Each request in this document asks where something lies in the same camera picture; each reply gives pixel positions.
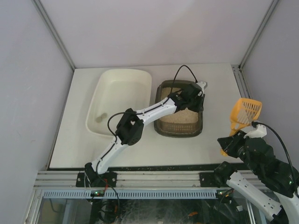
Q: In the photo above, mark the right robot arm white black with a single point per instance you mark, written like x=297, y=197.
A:
x=280, y=177

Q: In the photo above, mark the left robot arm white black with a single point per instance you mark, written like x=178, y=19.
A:
x=131, y=125

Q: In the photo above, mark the dark grey litter box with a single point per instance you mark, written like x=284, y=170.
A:
x=182, y=124

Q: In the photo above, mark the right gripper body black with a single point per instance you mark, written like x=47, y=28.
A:
x=230, y=144

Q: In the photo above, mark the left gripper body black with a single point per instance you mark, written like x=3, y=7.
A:
x=199, y=102

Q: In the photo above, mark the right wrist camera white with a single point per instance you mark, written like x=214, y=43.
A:
x=259, y=132

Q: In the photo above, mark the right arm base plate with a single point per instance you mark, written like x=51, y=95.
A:
x=218, y=177

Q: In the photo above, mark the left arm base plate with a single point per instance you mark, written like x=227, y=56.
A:
x=89, y=178

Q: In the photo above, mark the yellow litter scoop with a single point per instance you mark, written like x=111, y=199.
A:
x=243, y=113

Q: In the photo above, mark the aluminium front rail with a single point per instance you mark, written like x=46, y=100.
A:
x=131, y=179

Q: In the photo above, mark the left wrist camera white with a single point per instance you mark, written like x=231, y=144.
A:
x=202, y=84

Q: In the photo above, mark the grey slotted cable duct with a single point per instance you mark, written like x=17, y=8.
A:
x=132, y=194

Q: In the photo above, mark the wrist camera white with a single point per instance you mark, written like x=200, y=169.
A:
x=259, y=132
x=202, y=84

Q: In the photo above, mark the white plastic tub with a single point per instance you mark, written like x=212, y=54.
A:
x=116, y=91

